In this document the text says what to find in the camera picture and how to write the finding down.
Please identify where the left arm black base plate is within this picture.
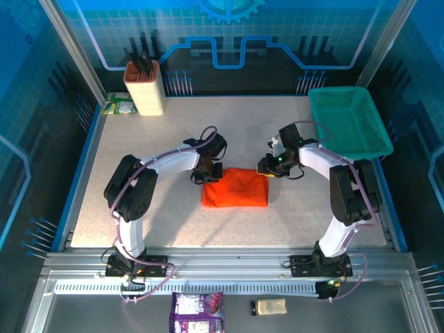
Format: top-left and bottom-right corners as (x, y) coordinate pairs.
(105, 255), (169, 278)

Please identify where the beige knife block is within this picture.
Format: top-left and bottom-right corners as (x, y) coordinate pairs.
(123, 59), (166, 117)

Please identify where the white slotted cable duct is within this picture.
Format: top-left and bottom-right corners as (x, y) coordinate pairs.
(53, 280), (320, 296)

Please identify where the aluminium frame post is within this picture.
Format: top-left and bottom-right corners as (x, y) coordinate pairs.
(37, 0), (107, 103)
(355, 0), (417, 87)

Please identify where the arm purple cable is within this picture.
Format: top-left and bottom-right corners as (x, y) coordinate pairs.
(277, 120), (377, 302)
(110, 125), (219, 305)

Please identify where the teal plastic basket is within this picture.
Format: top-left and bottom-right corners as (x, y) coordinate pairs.
(307, 85), (395, 162)

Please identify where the purple snack bag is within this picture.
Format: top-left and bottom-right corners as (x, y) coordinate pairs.
(169, 292), (225, 333)

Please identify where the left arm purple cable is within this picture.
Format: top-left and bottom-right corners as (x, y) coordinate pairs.
(110, 125), (219, 305)

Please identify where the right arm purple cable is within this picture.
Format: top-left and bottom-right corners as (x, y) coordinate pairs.
(277, 120), (377, 302)

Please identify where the orange t-shirt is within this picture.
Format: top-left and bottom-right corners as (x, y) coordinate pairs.
(202, 168), (270, 208)

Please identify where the small beige package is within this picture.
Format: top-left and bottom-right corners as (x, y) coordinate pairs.
(250, 298), (288, 316)

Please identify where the green snack packet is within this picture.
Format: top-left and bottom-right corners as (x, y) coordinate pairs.
(101, 92), (137, 116)

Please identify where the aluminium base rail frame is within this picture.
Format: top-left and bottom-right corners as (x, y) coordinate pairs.
(26, 246), (440, 333)

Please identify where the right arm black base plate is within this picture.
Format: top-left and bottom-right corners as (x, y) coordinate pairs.
(289, 255), (354, 278)

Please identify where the small controller board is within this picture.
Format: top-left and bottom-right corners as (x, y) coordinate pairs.
(316, 275), (348, 300)

